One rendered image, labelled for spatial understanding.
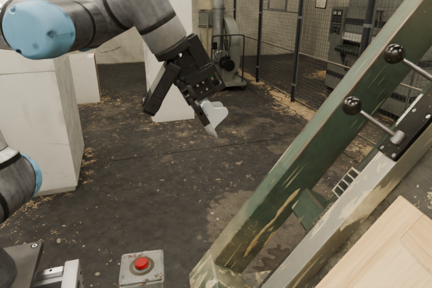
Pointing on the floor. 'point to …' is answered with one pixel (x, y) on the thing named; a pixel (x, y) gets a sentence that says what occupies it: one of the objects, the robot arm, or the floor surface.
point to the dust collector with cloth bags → (206, 26)
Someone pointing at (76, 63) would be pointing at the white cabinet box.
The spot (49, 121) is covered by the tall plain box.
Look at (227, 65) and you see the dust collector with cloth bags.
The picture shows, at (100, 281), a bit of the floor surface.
